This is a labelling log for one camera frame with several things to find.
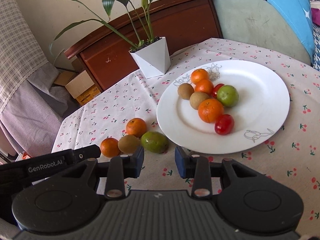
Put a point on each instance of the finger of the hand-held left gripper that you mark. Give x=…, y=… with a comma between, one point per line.
x=85, y=152

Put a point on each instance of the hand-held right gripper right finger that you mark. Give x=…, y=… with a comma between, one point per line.
x=180, y=161

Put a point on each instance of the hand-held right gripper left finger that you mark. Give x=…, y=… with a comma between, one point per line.
x=138, y=161

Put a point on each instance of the brown kiwi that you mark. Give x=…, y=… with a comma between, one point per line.
x=127, y=143
x=199, y=100
x=185, y=90

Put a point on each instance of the green mango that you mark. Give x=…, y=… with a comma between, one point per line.
x=153, y=142
x=227, y=95

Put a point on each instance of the orange mandarin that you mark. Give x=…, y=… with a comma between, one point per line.
x=136, y=127
x=110, y=147
x=199, y=76
x=204, y=86
x=210, y=110

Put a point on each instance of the red tomato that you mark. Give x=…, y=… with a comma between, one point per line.
x=224, y=124
x=216, y=89

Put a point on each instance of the white floral print plate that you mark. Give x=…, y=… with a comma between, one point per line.
x=262, y=100

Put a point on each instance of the orange and white box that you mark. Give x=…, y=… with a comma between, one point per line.
x=23, y=156

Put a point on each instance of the cherry print tablecloth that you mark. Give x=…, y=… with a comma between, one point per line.
x=112, y=105

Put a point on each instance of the lilac gingham cloth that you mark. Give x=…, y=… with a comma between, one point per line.
x=32, y=110

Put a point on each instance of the open cardboard box yellow label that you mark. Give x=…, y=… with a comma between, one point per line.
x=80, y=85

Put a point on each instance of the brown wooden cabinet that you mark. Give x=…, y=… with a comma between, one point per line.
x=105, y=52

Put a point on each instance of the green plant in white pot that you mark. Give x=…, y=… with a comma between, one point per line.
x=152, y=60

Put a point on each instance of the beige checked cloth lace trim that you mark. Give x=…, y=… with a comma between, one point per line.
x=20, y=42

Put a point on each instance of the grey-green sofa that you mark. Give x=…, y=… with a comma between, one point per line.
x=250, y=25

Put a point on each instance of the blue printed cloth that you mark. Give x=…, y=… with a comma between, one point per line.
x=287, y=0

